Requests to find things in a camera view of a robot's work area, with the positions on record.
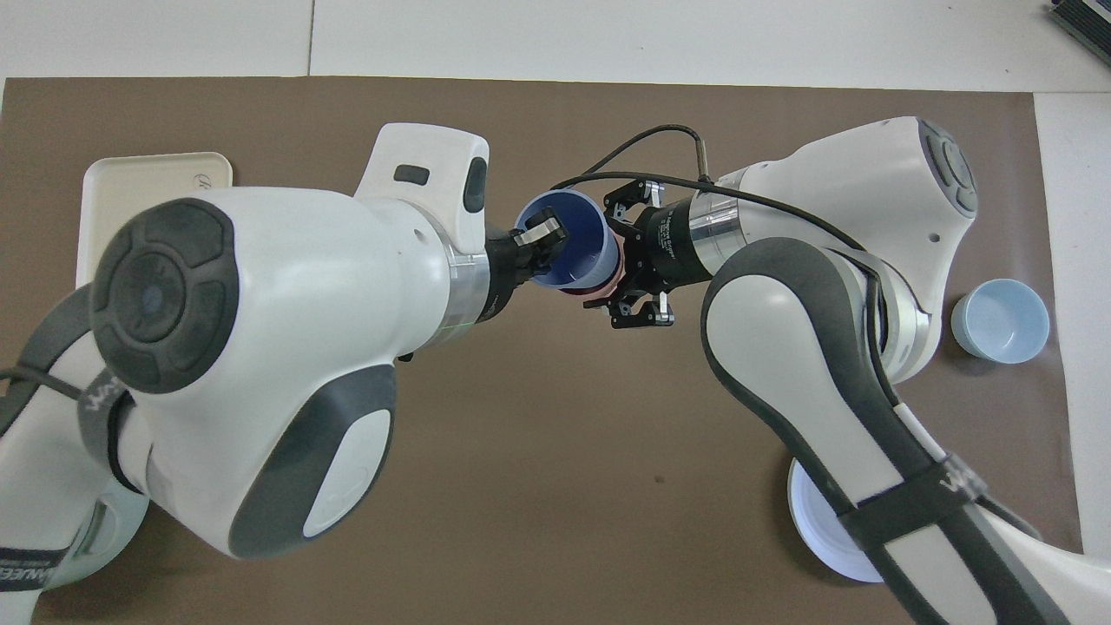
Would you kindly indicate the light blue bowl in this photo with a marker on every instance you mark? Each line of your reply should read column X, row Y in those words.
column 1002, row 321

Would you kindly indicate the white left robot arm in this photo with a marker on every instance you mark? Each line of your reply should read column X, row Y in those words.
column 286, row 347

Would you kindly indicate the pink cup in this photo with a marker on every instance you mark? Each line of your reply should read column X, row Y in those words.
column 608, row 286

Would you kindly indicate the blue plate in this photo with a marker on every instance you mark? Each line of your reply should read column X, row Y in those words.
column 825, row 529

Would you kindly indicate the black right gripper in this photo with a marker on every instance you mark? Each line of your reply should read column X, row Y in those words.
column 660, row 247

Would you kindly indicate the blue cup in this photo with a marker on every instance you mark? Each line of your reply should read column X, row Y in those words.
column 586, row 243

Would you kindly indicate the grey ribbed device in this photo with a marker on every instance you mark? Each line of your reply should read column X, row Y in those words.
column 1085, row 22

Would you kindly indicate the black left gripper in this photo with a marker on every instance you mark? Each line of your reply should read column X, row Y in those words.
column 508, row 273

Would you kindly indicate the cream rabbit print tray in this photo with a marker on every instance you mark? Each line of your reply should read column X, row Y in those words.
column 130, row 178

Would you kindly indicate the brown table mat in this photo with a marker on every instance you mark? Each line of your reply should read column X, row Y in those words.
column 555, row 451

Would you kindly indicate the pale green electric pot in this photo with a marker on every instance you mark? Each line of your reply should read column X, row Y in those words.
column 104, row 538

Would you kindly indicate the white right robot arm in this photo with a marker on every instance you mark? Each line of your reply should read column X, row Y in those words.
column 833, row 286

